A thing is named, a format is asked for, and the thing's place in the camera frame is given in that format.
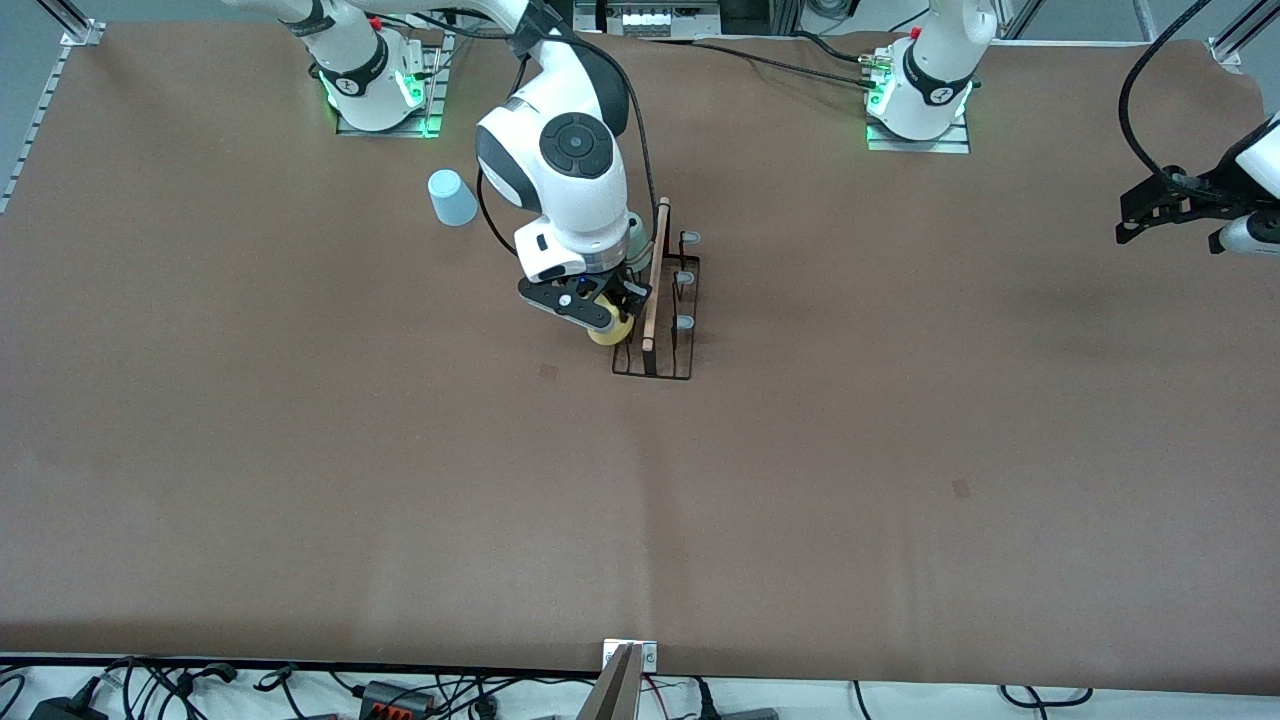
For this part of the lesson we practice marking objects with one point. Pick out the grey control box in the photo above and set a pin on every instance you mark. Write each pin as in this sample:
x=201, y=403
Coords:
x=645, y=20

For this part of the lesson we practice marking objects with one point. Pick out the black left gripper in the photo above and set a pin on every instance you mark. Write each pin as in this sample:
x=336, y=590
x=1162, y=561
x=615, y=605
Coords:
x=1192, y=196

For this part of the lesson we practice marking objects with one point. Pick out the black box orange connectors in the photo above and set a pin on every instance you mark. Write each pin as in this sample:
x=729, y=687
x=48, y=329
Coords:
x=398, y=698

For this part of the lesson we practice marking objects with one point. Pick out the black power adapter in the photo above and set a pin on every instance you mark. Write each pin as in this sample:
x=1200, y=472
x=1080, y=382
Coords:
x=70, y=708

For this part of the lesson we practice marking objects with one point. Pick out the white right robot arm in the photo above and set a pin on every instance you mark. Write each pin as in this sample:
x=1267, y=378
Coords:
x=560, y=170

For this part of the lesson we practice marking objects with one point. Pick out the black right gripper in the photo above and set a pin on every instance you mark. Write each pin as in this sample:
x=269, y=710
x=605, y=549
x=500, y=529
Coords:
x=629, y=287

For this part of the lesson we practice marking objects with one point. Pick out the yellow plastic cup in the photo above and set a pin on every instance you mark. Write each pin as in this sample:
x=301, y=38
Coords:
x=605, y=337

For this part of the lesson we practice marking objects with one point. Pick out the perforated metal edge rail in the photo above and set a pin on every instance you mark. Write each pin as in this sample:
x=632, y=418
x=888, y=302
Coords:
x=40, y=110

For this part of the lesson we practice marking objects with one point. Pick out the light blue plastic cup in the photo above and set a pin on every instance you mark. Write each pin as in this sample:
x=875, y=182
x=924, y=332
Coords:
x=452, y=200

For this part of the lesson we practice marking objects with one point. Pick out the black plug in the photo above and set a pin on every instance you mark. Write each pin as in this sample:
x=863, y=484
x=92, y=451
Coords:
x=735, y=712

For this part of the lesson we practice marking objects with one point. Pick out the aluminium frame profile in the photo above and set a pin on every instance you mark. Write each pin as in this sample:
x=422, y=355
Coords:
x=1240, y=45
x=75, y=25

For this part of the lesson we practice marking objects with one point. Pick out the aluminium profile post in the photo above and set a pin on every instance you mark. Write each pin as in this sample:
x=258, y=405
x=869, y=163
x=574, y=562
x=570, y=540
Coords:
x=612, y=695

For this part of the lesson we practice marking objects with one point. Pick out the pale green plastic cup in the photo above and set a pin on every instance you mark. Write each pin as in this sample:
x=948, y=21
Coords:
x=638, y=240

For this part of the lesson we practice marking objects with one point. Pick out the silver corner bracket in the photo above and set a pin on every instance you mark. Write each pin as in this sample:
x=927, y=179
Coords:
x=648, y=655

